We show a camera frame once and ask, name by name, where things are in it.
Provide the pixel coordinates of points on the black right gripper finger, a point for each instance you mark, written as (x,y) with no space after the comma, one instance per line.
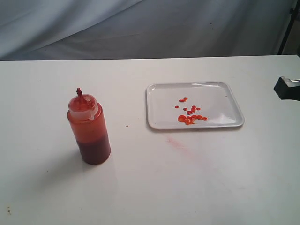
(288,89)

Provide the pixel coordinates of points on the red sauce squeeze bottle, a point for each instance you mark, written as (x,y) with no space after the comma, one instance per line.
(87,121)

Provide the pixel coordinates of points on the red sauce drops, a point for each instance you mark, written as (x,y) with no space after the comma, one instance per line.
(189,111)

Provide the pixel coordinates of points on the black tripod stand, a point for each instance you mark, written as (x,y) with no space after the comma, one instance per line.
(294,11)

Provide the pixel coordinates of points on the white rectangular plastic tray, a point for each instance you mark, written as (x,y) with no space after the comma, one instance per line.
(215,98)

